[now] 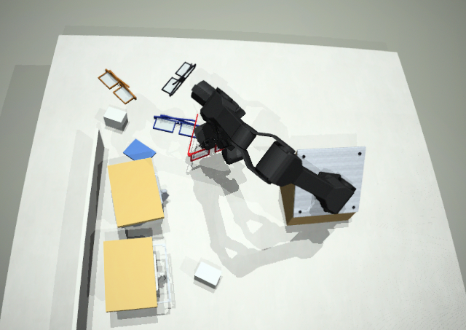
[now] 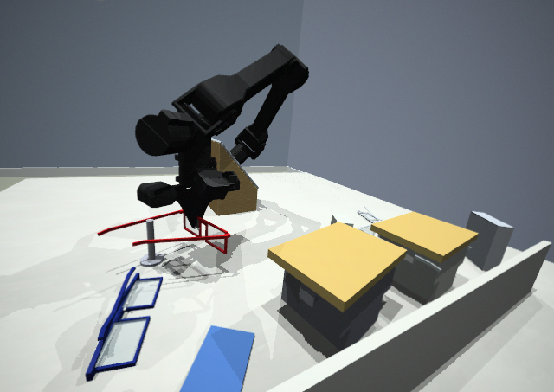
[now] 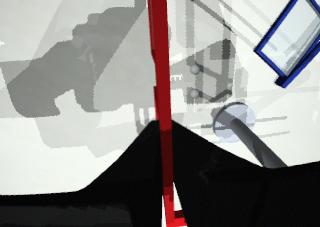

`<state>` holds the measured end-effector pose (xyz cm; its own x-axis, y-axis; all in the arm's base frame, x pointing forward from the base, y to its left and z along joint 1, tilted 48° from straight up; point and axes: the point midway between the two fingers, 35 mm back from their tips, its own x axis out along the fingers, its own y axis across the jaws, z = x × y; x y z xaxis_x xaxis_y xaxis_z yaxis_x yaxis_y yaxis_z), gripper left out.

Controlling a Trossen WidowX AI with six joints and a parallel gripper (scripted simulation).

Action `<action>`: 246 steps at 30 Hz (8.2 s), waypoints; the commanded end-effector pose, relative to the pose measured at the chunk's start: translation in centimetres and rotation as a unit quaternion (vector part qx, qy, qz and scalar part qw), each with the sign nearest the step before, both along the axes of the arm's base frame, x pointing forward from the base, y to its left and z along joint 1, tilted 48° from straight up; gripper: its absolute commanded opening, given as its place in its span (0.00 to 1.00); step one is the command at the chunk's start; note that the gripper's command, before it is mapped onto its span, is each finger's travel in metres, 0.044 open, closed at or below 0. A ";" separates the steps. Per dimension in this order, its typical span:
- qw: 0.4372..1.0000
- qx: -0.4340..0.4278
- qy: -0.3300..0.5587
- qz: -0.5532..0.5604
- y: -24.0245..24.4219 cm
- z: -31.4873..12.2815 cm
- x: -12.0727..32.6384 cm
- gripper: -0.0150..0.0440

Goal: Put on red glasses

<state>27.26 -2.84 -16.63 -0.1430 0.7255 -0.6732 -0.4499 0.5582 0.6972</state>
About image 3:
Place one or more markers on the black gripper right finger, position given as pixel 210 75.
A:
pixel 216 188

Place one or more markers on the grey post on round base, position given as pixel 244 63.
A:
pixel 235 122

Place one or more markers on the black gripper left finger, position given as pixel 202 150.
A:
pixel 129 193

